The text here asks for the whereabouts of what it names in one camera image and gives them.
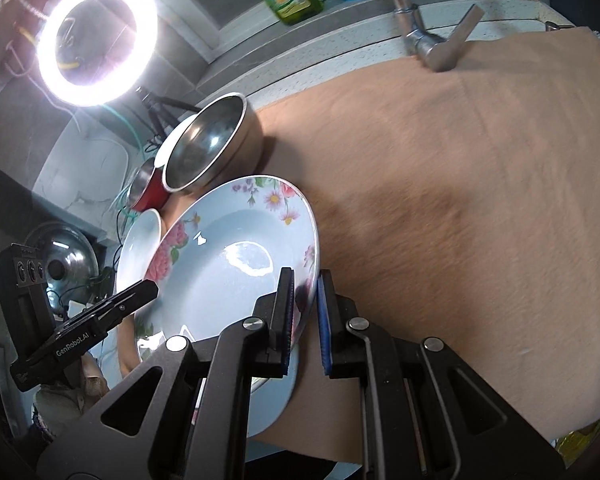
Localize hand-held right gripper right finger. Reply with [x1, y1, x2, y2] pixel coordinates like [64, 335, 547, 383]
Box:
[317, 270, 566, 480]

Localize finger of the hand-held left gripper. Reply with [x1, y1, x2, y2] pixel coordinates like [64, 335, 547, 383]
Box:
[69, 280, 159, 332]

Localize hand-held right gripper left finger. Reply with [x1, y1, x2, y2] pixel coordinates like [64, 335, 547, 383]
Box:
[37, 267, 301, 480]

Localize white bowl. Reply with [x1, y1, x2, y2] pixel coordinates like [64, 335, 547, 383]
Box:
[116, 208, 163, 301]

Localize white plate with small print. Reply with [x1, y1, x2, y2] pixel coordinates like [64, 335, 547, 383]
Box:
[190, 347, 301, 441]

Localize red steel bowl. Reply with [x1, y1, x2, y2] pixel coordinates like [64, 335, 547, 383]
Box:
[127, 156, 168, 213]

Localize large steel bowl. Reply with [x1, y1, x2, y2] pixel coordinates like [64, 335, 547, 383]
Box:
[157, 92, 265, 195]

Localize steel pot lid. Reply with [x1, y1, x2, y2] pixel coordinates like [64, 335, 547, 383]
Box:
[22, 221, 101, 306]

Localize beige cloth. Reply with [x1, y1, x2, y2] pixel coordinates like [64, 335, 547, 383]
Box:
[34, 360, 112, 438]

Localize tan mat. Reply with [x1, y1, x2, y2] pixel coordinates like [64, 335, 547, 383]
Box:
[117, 25, 600, 466]

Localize yellow object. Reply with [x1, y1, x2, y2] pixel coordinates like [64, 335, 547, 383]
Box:
[555, 417, 600, 457]

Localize steel faucet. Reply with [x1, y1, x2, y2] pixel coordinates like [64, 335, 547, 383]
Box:
[380, 0, 486, 72]

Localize teal cable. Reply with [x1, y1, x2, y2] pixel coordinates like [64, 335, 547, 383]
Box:
[105, 105, 148, 233]

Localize ring light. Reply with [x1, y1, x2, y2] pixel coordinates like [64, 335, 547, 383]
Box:
[36, 0, 158, 107]

